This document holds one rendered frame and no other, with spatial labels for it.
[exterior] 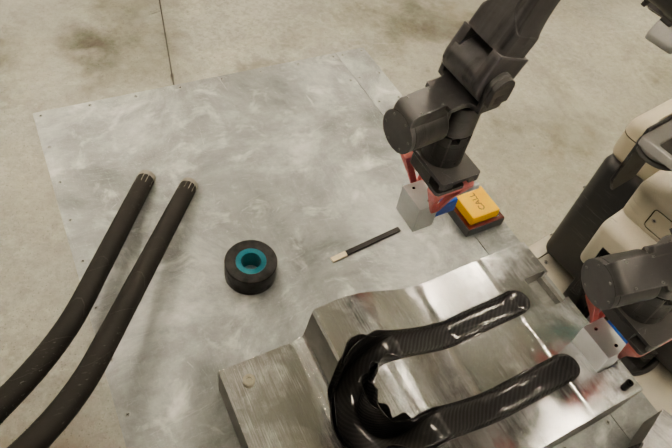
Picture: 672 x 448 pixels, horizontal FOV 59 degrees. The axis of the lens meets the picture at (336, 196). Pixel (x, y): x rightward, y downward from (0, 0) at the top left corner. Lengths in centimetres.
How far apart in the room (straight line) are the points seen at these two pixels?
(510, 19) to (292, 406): 52
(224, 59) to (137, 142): 153
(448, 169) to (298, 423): 38
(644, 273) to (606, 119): 222
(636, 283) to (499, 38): 29
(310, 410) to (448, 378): 18
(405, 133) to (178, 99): 62
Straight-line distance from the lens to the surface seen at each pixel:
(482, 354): 86
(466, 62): 71
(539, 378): 88
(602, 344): 88
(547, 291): 97
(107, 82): 254
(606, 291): 71
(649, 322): 82
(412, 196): 88
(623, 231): 122
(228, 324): 91
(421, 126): 71
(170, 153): 112
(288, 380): 81
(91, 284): 88
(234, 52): 267
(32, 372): 81
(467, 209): 106
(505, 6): 69
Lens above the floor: 160
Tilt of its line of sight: 49 degrees down
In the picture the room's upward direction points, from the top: 12 degrees clockwise
